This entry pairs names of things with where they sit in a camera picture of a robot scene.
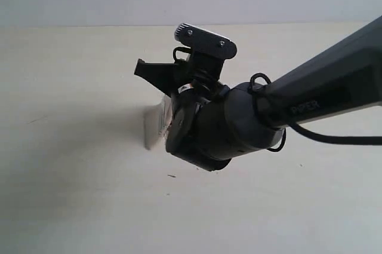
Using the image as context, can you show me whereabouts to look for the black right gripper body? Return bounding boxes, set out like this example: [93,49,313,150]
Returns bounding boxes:
[134,50,228,99]

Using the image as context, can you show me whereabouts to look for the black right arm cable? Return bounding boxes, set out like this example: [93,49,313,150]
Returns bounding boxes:
[171,45,382,152]

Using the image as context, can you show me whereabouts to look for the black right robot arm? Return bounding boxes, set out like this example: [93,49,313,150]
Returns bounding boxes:
[134,19,381,172]

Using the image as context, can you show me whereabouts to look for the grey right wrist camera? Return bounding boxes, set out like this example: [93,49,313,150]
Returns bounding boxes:
[174,23,238,60]

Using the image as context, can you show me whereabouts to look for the white wooden paint brush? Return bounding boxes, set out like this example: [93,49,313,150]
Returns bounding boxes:
[143,95,172,150]

